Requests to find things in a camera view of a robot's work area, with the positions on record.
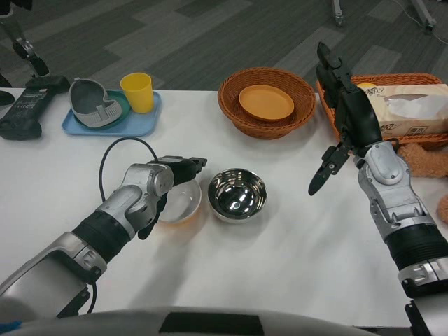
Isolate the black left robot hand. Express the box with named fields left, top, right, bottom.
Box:
left=137, top=155, right=208, bottom=241

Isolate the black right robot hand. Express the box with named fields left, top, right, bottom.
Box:
left=307, top=41, right=383, bottom=197

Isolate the white plastic bowl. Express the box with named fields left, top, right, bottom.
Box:
left=155, top=178, right=203, bottom=225

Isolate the shiny steel bowl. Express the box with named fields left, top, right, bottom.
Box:
left=207, top=167, right=268, bottom=223

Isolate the grey plastic strainer bowl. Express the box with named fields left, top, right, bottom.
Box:
left=69, top=78, right=131, bottom=129

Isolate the light blue plastic tray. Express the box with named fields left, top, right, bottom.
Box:
left=62, top=89, right=164, bottom=137

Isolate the rectangular orange wicker basket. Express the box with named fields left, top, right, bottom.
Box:
left=316, top=72, right=448, bottom=146

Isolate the paper tissue box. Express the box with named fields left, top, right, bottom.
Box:
left=356, top=83, right=448, bottom=136

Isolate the round brown wicker basket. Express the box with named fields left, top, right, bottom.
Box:
left=217, top=68, right=318, bottom=140

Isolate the brown teddy bear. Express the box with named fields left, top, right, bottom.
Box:
left=397, top=141, right=448, bottom=225

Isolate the yellow plastic cup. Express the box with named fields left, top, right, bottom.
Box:
left=120, top=72, right=155, bottom=114

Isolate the orange plastic plate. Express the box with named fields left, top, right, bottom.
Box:
left=239, top=85, right=295, bottom=123

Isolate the teal plastic plate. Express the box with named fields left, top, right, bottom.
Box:
left=75, top=90, right=133, bottom=131

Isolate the black handheld controller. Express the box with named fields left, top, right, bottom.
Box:
left=0, top=74, right=70, bottom=141

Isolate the silver robot chest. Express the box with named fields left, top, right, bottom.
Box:
left=0, top=306, right=414, bottom=336

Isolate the silver black robot limb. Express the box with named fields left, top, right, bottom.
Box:
left=0, top=0, right=52, bottom=78

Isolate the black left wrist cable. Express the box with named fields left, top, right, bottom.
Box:
left=99, top=138, right=160, bottom=202

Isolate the white hoist frame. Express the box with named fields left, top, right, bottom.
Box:
left=330, top=0, right=438, bottom=34

